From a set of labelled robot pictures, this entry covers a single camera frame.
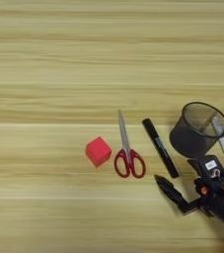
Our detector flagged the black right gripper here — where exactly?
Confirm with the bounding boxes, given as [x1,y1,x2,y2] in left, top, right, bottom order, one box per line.
[154,158,224,230]

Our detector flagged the black marker pen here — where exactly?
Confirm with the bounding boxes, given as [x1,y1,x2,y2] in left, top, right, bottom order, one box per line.
[141,118,181,179]

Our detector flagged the red foam cube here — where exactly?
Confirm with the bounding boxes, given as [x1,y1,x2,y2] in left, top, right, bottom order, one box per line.
[85,135,112,168]

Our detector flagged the black mesh pen cup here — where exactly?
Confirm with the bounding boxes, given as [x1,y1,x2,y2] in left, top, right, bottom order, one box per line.
[169,101,224,160]

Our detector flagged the red handled scissors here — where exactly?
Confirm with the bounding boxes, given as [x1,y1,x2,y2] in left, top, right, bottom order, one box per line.
[113,109,147,180]

